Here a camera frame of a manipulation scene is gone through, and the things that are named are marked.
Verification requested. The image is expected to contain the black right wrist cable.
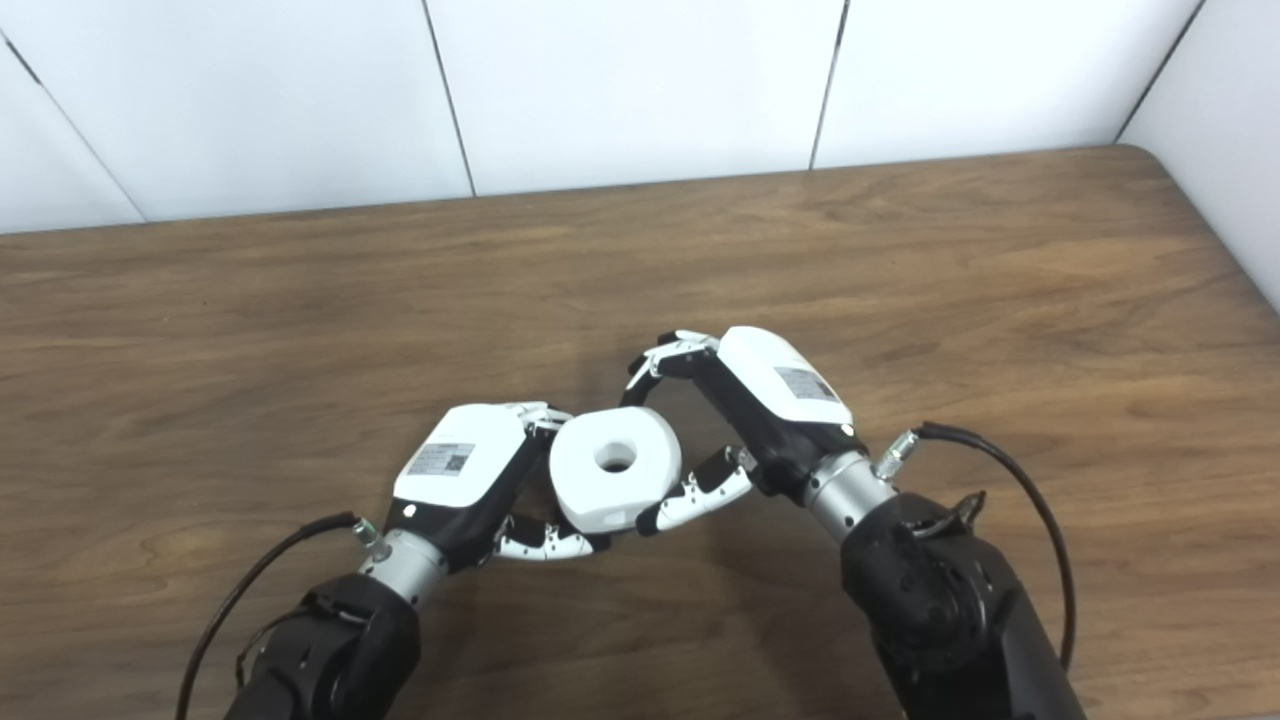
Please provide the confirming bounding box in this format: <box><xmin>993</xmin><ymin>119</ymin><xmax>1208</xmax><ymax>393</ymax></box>
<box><xmin>875</xmin><ymin>421</ymin><xmax>1078</xmax><ymax>672</ymax></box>

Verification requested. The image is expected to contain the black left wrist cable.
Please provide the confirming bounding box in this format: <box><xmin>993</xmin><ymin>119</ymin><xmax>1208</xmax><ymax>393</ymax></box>
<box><xmin>177</xmin><ymin>512</ymin><xmax>387</xmax><ymax>720</ymax></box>

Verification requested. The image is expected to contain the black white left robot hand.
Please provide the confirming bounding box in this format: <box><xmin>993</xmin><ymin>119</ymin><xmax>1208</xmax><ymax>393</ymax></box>
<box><xmin>393</xmin><ymin>402</ymin><xmax>612</xmax><ymax>573</ymax></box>

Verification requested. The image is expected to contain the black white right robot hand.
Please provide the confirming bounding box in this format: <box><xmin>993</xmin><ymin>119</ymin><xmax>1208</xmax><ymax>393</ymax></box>
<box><xmin>622</xmin><ymin>326</ymin><xmax>861</xmax><ymax>537</ymax></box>

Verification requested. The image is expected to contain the round white plastic piece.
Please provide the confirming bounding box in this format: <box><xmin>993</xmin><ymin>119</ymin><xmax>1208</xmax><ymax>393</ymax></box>
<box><xmin>548</xmin><ymin>406</ymin><xmax>683</xmax><ymax>534</ymax></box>

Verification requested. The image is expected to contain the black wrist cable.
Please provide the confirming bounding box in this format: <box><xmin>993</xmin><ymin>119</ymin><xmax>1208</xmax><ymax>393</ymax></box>
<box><xmin>875</xmin><ymin>421</ymin><xmax>1078</xmax><ymax>672</ymax></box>
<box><xmin>177</xmin><ymin>512</ymin><xmax>387</xmax><ymax>720</ymax></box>

